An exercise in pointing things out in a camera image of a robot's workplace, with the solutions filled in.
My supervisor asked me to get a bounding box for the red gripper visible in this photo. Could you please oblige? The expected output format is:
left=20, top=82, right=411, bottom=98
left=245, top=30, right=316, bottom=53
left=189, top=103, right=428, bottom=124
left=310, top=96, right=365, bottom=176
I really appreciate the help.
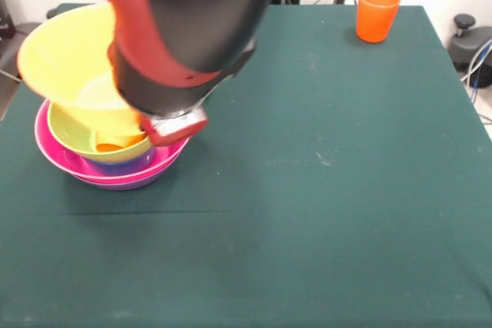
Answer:
left=140, top=115, right=210, bottom=147

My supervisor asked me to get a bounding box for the blue bowl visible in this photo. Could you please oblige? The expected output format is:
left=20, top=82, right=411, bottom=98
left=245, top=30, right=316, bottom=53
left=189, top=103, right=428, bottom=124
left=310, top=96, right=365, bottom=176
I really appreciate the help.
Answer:
left=82, top=145, right=158, bottom=176

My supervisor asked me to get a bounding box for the yellow-orange cup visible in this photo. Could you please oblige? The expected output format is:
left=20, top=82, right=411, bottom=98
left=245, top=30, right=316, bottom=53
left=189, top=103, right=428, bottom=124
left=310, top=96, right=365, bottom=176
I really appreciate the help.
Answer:
left=95, top=142, right=128, bottom=153

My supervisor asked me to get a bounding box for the green bowl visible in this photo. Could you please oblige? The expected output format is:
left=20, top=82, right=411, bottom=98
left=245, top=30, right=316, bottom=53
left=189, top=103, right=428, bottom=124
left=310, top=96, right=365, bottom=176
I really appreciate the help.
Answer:
left=46, top=103, right=155, bottom=164

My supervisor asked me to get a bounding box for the large pink bowl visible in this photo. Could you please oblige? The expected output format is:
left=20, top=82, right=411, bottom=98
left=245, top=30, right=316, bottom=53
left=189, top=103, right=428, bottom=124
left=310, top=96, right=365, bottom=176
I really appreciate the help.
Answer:
left=34, top=99, right=191, bottom=185

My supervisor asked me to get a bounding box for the large yellow bowl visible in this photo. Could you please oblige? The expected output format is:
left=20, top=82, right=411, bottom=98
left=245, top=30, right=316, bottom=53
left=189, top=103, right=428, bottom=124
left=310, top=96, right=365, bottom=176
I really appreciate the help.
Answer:
left=16, top=3, right=149, bottom=148

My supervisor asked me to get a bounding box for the purple bowl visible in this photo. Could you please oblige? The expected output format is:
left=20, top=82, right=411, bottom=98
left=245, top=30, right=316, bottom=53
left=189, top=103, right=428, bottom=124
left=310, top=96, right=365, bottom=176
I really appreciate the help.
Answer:
left=71, top=168, right=181, bottom=191

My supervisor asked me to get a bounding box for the dark green tablecloth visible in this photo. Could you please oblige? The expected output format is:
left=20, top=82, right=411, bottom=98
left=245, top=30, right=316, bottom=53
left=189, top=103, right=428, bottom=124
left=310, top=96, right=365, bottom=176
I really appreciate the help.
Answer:
left=0, top=2, right=492, bottom=328

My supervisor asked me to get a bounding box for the dark grey equipment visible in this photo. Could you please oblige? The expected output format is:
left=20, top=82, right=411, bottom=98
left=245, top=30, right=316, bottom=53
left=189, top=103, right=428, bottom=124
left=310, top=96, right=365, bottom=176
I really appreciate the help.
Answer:
left=0, top=0, right=18, bottom=43

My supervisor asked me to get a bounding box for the orange cup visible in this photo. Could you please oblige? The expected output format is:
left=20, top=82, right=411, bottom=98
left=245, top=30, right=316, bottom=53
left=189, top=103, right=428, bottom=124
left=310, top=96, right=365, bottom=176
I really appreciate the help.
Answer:
left=355, top=0, right=402, bottom=44

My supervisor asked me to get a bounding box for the blue-grey cable bundle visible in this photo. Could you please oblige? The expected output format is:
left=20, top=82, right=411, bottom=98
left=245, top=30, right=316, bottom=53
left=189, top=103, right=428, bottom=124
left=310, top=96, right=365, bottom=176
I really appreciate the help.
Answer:
left=460, top=38, right=492, bottom=89

